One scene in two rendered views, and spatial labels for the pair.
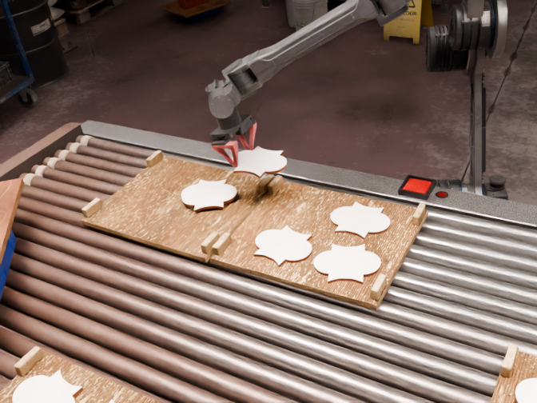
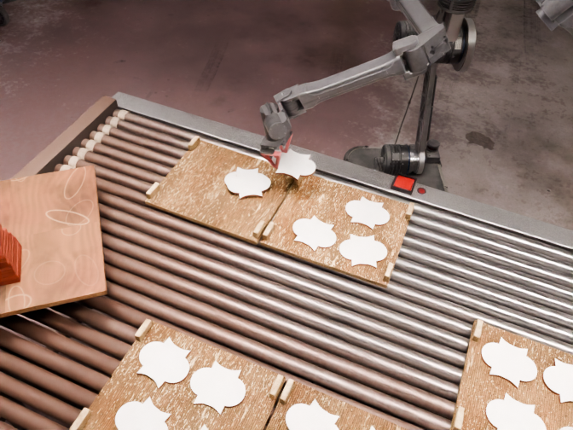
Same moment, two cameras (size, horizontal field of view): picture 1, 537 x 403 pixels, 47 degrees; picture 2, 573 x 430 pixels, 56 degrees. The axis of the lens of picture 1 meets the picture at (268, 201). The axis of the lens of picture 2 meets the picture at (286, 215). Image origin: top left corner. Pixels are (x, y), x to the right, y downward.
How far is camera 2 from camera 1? 0.53 m
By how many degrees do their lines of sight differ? 17
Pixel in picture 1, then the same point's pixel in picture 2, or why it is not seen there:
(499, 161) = not seen: hidden behind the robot
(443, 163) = (384, 115)
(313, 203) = (330, 194)
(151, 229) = (207, 213)
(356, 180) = (357, 173)
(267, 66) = (313, 99)
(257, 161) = (292, 164)
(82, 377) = (187, 341)
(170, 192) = (214, 177)
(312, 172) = (323, 163)
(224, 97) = (280, 124)
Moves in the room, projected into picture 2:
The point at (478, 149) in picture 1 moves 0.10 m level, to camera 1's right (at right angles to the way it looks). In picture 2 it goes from (425, 124) to (444, 123)
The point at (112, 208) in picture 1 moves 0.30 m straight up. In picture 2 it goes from (169, 190) to (155, 119)
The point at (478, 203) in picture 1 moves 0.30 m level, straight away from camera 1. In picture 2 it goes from (447, 200) to (448, 144)
